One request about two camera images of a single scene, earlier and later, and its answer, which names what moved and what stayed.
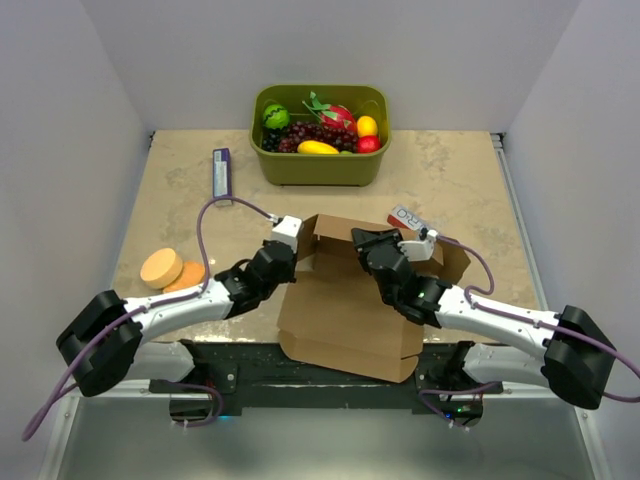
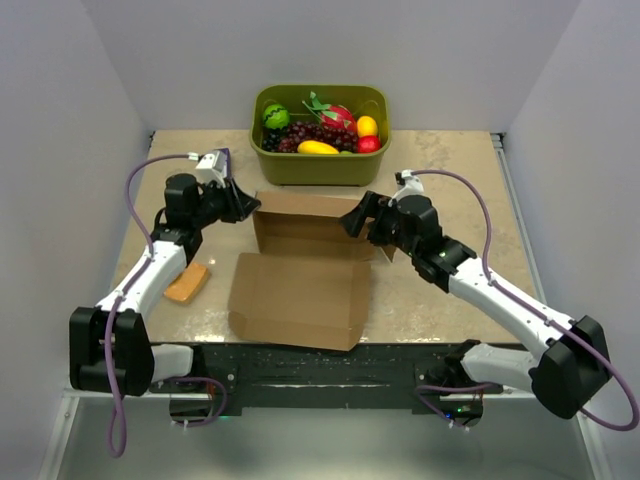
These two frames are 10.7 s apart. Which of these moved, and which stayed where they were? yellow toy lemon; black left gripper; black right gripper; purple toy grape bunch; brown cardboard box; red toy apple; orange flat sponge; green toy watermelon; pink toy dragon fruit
Moved: black left gripper; brown cardboard box; black right gripper
Stayed: green toy watermelon; orange flat sponge; purple toy grape bunch; pink toy dragon fruit; yellow toy lemon; red toy apple
